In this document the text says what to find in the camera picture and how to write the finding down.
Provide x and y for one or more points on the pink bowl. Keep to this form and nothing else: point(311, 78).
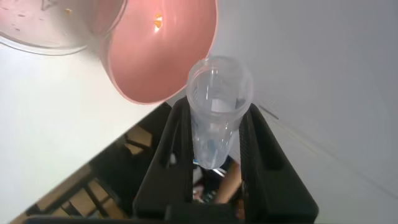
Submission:
point(155, 62)

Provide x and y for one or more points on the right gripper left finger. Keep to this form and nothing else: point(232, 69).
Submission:
point(171, 180)

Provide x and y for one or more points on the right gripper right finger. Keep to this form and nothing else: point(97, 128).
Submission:
point(273, 180)

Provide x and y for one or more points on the test tube with red pigment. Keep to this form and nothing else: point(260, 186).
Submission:
point(217, 93)

